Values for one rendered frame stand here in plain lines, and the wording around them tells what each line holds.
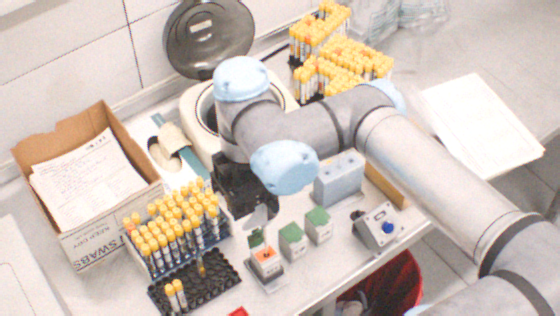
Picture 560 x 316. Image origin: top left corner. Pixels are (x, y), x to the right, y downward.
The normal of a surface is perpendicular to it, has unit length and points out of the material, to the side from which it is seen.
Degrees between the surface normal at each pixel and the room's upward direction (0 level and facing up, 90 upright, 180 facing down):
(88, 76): 90
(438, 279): 0
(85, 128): 88
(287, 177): 90
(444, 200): 53
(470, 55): 0
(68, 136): 87
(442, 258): 0
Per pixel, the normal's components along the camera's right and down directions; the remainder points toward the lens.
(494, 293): -0.23, -0.88
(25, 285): -0.02, -0.64
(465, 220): -0.78, -0.21
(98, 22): 0.59, 0.61
